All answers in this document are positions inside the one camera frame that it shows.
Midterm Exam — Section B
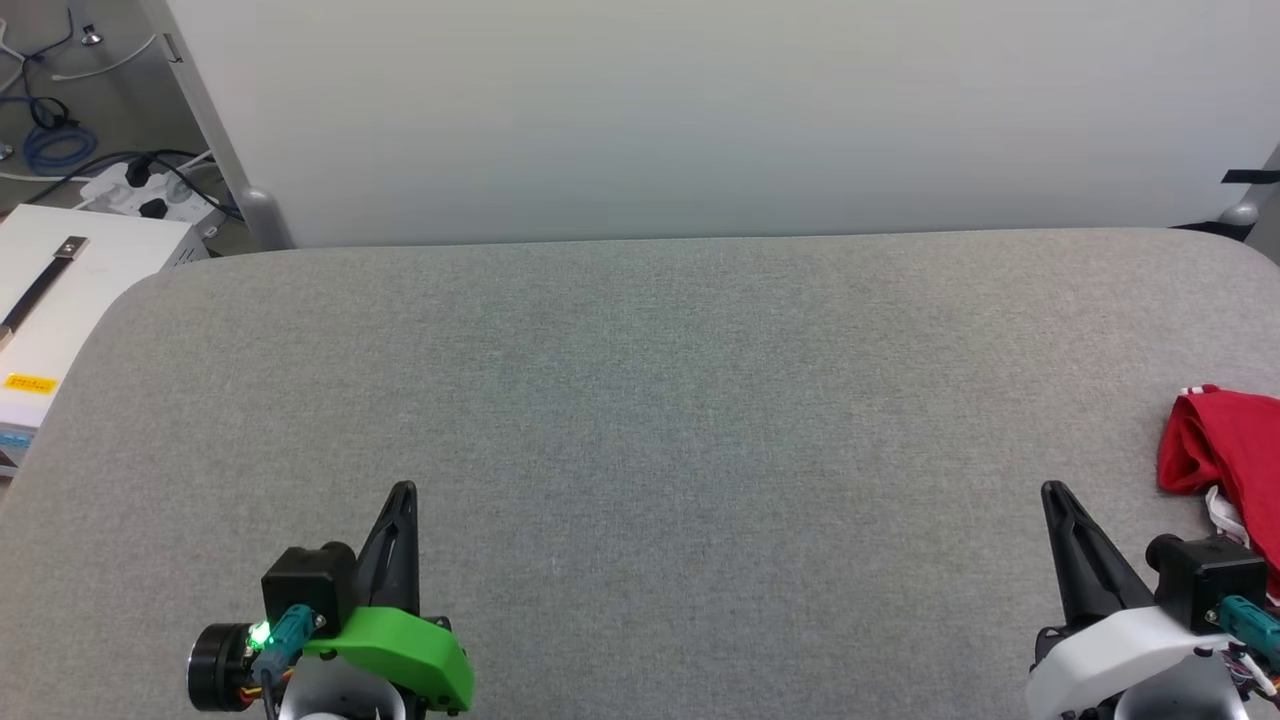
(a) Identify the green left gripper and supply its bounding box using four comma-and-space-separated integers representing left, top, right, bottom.
299, 480, 477, 714

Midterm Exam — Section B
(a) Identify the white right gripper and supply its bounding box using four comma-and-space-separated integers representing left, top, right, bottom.
1024, 480, 1233, 720

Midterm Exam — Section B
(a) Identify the red basketball jersey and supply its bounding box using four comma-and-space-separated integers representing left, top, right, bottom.
1157, 384, 1280, 603

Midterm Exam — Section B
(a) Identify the grey partition foot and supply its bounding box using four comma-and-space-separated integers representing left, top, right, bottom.
237, 184, 297, 251

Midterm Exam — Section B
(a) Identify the white box appliance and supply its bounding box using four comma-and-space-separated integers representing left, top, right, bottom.
0, 204, 212, 477

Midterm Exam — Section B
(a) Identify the white power strip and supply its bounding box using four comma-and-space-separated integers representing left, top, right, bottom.
79, 159, 227, 228

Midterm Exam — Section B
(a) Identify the white partition panel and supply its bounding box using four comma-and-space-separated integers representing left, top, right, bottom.
140, 0, 1280, 250

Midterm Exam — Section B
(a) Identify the teal left cable connector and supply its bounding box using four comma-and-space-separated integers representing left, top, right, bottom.
249, 602, 320, 672

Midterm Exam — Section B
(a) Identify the teal cable connector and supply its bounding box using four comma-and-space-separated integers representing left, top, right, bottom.
249, 602, 320, 672
1214, 594, 1280, 672

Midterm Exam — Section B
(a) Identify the teal right cable connector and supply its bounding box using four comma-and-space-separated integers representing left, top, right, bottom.
1214, 594, 1280, 672

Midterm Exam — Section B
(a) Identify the black power cable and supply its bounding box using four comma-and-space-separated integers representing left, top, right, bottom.
100, 148, 244, 221

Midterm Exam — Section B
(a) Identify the black strap handle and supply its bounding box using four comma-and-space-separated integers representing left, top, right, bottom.
0, 235, 90, 337

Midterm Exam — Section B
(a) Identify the blue coiled cable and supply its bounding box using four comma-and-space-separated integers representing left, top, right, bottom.
21, 124, 100, 177

